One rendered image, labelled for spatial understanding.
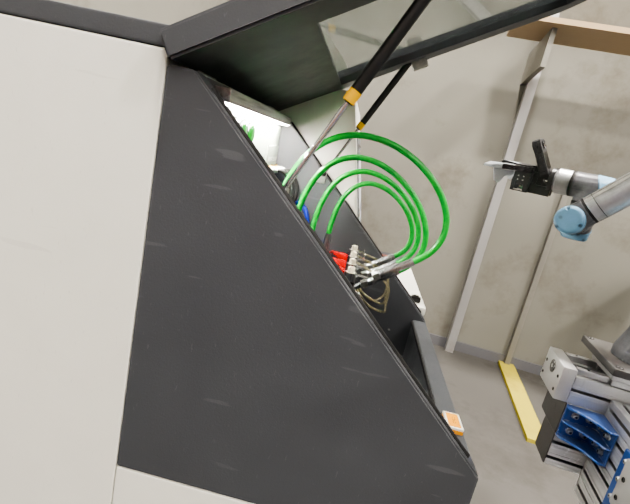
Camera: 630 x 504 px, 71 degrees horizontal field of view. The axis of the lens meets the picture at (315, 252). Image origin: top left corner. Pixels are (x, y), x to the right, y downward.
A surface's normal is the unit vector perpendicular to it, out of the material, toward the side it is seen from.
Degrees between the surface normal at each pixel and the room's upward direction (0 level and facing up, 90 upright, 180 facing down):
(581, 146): 90
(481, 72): 90
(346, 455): 90
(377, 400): 90
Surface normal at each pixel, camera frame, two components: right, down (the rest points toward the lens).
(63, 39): -0.12, 0.21
